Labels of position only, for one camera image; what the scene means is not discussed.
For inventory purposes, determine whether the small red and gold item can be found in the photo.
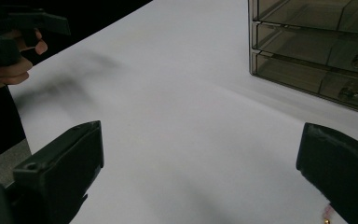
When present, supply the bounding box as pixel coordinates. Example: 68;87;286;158
322;204;333;224

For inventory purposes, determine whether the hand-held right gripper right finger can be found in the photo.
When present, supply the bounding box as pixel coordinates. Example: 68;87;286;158
296;121;358;224

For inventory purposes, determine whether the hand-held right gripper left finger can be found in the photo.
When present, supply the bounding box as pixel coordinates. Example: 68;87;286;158
12;120;105;224

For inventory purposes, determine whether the smoky transparent drawer cabinet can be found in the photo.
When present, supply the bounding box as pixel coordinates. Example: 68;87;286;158
247;0;358;117

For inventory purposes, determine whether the smoky transparent plastic drawer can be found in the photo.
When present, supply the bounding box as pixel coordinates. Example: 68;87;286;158
251;50;358;116

